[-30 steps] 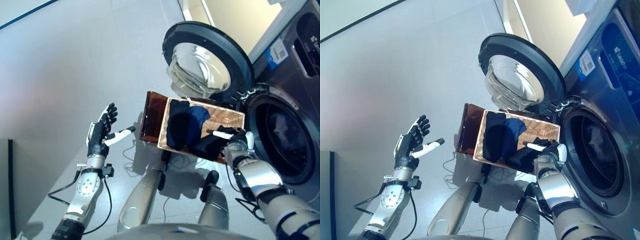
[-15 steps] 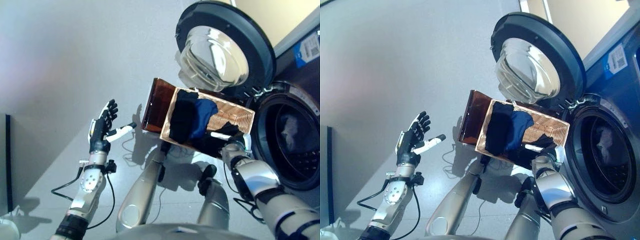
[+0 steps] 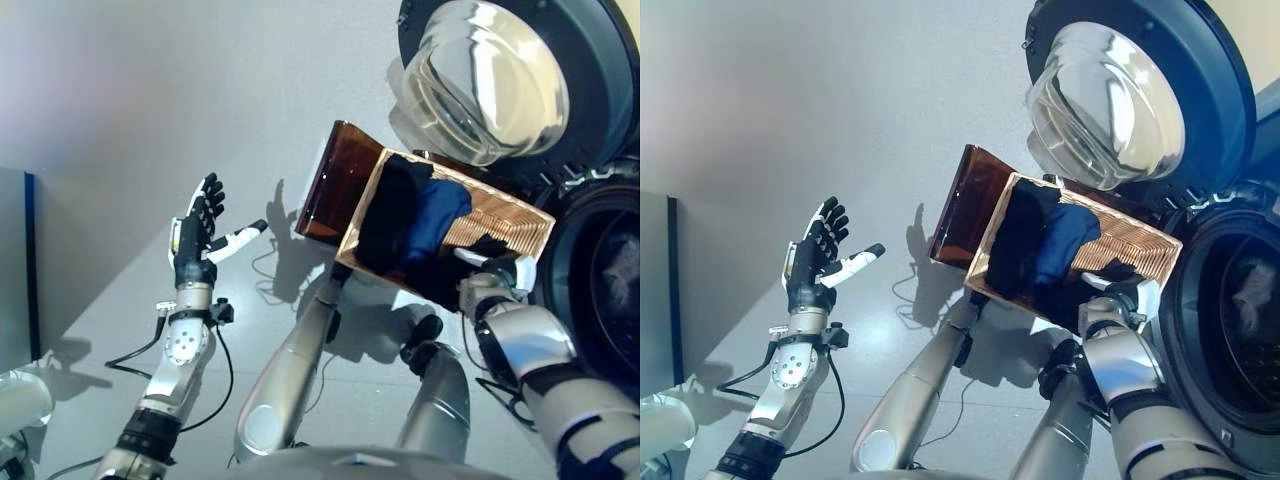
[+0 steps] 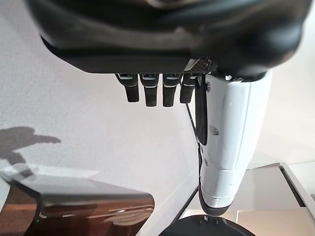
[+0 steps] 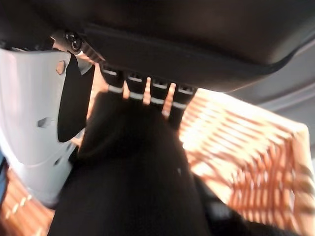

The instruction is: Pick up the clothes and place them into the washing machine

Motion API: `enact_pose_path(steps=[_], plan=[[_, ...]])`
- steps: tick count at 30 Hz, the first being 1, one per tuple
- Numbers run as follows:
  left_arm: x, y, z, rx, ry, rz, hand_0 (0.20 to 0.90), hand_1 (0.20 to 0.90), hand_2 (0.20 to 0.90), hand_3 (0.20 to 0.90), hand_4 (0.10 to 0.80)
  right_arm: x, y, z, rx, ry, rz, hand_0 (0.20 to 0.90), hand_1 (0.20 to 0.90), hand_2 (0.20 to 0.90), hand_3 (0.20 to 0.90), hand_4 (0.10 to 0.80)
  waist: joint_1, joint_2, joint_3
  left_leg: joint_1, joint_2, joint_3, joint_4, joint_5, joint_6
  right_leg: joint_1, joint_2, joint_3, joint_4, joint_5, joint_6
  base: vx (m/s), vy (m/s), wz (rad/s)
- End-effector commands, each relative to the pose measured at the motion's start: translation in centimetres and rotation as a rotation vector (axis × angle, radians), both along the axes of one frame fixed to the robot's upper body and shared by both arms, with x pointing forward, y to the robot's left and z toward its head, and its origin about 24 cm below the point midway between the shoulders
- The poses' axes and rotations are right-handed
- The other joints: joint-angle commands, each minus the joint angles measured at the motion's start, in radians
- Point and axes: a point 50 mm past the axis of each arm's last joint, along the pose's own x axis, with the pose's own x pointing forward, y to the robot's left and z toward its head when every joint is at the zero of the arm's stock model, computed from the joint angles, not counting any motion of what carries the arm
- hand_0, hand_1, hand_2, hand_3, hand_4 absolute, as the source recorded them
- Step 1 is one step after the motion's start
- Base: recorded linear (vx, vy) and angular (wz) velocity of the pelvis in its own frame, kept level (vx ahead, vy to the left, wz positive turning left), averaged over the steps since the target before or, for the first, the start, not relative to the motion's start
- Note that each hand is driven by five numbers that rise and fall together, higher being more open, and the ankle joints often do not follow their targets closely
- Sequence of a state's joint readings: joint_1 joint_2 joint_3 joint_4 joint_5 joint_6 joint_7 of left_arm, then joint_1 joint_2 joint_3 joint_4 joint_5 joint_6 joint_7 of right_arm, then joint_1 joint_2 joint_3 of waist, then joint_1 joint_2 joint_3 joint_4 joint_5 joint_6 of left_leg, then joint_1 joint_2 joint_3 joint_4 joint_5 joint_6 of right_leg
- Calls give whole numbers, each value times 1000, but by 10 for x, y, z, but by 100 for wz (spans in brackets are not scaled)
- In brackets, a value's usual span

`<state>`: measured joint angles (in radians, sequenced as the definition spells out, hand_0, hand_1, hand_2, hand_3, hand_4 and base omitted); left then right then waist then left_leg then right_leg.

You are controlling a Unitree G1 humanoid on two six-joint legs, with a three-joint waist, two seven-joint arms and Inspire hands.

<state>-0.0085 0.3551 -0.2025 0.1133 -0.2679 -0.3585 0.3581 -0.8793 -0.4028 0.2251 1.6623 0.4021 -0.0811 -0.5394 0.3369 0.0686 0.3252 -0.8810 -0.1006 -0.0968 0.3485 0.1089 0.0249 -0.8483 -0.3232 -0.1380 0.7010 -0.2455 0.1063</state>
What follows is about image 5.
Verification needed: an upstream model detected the orange woven wicker basket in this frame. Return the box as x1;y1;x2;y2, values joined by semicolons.
0;62;313;236

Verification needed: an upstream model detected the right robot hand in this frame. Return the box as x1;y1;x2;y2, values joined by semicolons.
0;0;315;208

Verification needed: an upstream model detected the grey front-load washing machine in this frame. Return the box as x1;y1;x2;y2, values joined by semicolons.
221;40;315;131

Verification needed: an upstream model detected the black garment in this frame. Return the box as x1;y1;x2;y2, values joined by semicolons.
48;92;271;236

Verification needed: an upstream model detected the blue garment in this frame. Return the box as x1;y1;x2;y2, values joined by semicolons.
0;149;7;195

